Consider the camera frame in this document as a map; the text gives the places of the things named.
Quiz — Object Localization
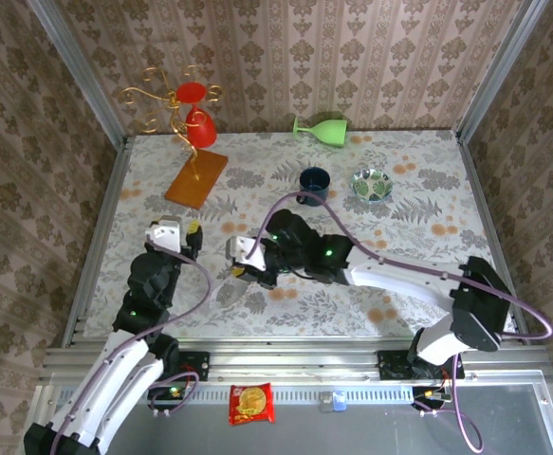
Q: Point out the red wine glass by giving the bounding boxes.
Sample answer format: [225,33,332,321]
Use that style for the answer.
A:
[175,81,219,149]

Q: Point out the right control board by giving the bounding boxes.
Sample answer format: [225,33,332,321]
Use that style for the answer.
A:
[411,386,452,412]

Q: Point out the gold wire rack wooden base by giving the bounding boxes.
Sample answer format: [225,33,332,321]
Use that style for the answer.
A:
[117,64,230,210]

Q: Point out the perforated grey cable duct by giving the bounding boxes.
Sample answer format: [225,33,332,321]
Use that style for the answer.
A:
[57,382,417,405]

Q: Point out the control board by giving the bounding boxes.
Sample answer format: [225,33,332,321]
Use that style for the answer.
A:
[411,386,452,412]
[146,386,194,412]

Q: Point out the green wine glass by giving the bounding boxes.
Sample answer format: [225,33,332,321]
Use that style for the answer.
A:
[291,116,349,149]

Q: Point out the aluminium corner post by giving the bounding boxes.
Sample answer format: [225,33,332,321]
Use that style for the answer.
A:
[25,0,130,149]
[454,0,551,143]

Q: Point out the aluminium table side rail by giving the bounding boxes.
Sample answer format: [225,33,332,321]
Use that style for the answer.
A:
[454,131,533,346]
[61,136,131,347]

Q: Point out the red snack packet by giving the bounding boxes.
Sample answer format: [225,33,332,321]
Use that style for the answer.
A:
[229,382,276,427]

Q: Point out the dark blue mug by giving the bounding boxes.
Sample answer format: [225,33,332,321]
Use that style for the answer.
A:
[296,166,332,208]

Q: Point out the left control board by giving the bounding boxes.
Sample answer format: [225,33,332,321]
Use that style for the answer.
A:
[146,386,194,412]

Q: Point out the green leaf pattern bowl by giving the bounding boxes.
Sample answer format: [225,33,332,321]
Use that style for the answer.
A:
[349,168,395,204]

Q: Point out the long aluminium base rail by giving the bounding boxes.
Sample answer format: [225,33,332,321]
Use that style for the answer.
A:
[43,337,553,386]

